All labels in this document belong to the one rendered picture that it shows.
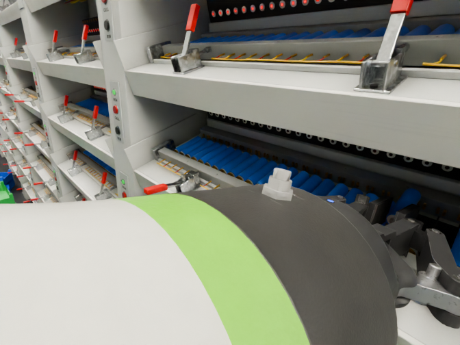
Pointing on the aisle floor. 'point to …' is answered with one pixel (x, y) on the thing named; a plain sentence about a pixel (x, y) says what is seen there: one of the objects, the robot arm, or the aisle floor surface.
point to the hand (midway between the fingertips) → (390, 217)
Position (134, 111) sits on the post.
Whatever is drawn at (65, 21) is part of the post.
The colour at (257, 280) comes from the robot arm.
